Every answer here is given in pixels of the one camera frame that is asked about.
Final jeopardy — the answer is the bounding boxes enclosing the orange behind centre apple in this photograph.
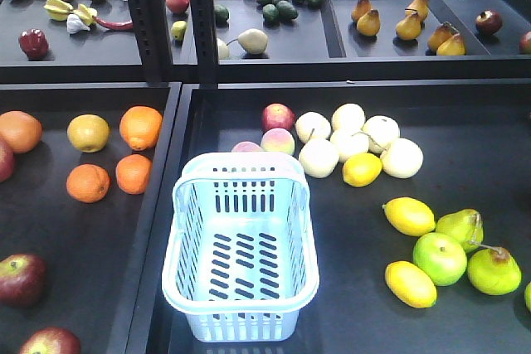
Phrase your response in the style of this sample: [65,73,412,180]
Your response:
[1,110,43,153]

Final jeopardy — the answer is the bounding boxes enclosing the green apple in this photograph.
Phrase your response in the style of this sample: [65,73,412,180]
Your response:
[412,232,467,286]

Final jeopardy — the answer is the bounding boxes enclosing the pink red apple centre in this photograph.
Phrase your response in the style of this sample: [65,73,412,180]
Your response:
[0,138,16,182]

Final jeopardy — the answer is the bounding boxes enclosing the dark red apple middle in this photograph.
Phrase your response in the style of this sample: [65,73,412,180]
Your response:
[1,254,47,308]

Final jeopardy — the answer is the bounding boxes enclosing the red bell pepper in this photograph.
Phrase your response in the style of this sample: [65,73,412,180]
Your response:
[18,28,49,60]

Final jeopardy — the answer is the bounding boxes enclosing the pink peach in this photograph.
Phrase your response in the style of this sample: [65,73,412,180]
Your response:
[261,128,295,156]

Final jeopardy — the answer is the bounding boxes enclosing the yellow lemon right lower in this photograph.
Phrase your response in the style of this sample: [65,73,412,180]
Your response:
[384,260,437,309]

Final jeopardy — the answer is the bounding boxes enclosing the green pear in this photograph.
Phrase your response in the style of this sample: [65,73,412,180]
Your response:
[435,208,484,253]
[466,240,522,296]

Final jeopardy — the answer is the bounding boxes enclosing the green pear upper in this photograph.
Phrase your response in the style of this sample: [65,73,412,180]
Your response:
[435,208,484,253]

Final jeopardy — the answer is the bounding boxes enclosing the red apple by basket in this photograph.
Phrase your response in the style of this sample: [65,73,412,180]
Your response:
[261,103,295,133]

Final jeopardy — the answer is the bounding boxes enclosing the light blue plastic basket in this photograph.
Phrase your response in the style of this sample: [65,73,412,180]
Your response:
[162,152,319,342]

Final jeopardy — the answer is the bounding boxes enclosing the orange front right outer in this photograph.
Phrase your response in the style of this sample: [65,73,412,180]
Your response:
[115,153,152,195]

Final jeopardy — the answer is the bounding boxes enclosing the yellow lemon by white pears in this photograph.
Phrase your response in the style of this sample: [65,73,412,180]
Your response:
[342,153,382,187]

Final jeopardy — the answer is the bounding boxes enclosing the orange front right inner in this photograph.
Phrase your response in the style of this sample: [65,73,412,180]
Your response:
[66,163,110,203]

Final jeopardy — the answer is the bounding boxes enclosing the large orange far right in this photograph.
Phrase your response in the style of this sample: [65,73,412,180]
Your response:
[119,105,163,151]

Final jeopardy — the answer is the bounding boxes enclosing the back display tray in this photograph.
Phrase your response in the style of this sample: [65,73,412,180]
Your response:
[1,0,530,84]

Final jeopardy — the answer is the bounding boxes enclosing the red chili pepper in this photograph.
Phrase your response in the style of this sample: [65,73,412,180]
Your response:
[94,17,134,32]

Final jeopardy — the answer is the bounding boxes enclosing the yellow lemon right upper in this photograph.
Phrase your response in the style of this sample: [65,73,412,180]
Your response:
[382,196,436,237]

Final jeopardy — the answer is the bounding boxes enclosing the yellow round citrus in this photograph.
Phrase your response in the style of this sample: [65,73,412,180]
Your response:
[67,114,110,153]

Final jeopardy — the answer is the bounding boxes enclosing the black upright rack post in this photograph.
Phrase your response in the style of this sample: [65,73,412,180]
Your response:
[128,0,172,84]

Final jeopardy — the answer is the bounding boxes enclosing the black wooden produce table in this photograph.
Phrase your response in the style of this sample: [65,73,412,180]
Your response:
[1,83,180,353]

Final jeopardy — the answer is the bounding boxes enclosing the white garlic bulb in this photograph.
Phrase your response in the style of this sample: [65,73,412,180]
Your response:
[66,14,90,35]

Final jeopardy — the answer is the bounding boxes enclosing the green pear lower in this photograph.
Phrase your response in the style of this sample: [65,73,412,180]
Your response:
[466,240,522,296]

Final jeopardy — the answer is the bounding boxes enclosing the white pear pile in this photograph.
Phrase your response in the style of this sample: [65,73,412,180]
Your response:
[295,103,424,179]

